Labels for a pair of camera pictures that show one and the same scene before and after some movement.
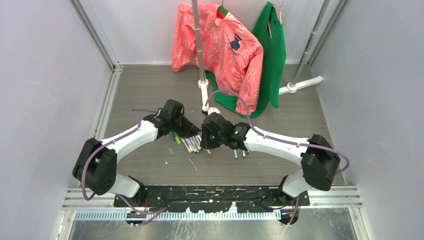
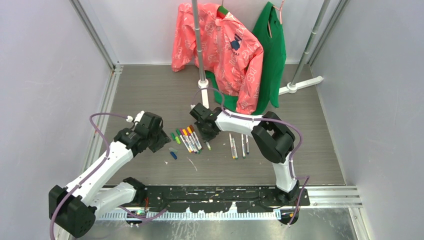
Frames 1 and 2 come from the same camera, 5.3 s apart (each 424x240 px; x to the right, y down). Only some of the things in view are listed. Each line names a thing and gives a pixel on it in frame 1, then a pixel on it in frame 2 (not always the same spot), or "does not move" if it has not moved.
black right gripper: [207, 143] to [205, 137]
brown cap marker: [197, 140] does not move
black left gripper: [188, 128] to [163, 139]
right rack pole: [313, 33] does not move
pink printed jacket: [229, 53] does not move
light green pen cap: [178, 140] does not move
